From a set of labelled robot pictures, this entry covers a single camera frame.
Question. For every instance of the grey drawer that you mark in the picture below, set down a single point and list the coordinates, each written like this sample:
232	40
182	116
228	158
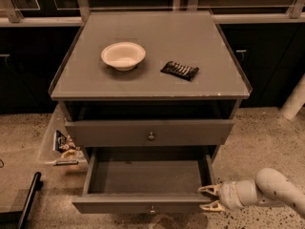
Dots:
146	180
140	133

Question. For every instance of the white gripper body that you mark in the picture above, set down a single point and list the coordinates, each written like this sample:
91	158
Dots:
227	194

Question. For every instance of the black snack packet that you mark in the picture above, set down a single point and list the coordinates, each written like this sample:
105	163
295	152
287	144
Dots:
179	70

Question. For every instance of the black bar on floor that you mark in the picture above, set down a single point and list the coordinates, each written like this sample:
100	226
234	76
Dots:
35	186

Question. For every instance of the grey drawer cabinet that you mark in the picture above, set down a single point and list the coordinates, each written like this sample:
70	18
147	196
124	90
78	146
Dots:
87	89

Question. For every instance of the white cylindrical post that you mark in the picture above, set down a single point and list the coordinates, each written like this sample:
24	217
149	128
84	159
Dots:
295	101

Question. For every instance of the clear plastic bin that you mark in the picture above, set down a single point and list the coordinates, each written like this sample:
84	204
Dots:
48	156

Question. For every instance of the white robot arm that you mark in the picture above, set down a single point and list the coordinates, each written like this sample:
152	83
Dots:
269	188

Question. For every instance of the grey top drawer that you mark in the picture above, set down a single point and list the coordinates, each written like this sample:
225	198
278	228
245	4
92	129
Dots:
140	133

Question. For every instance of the white paper bowl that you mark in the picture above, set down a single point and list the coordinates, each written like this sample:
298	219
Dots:
123	56

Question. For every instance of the metal railing frame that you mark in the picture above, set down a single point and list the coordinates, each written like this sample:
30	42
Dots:
47	13

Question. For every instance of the snack bags in bin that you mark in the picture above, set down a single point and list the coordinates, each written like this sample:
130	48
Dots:
64	145

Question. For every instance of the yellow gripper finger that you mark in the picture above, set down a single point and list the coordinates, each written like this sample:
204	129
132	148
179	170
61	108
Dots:
214	206
210	189

